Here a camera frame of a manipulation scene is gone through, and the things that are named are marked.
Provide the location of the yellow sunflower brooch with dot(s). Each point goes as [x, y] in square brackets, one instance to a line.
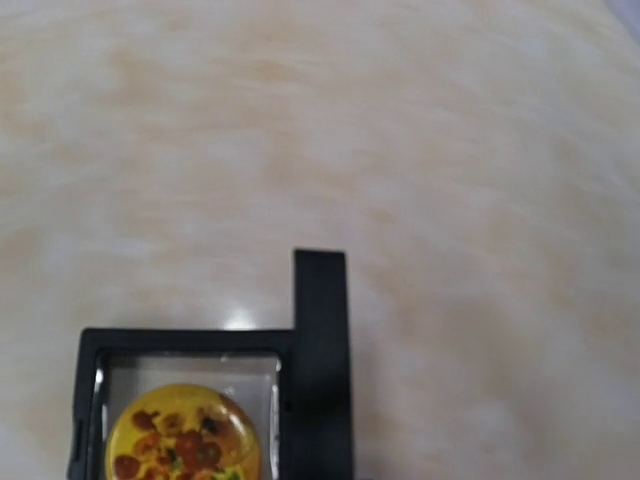
[183, 431]

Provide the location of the black case with yellow brooch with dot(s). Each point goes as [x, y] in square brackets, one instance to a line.
[314, 438]

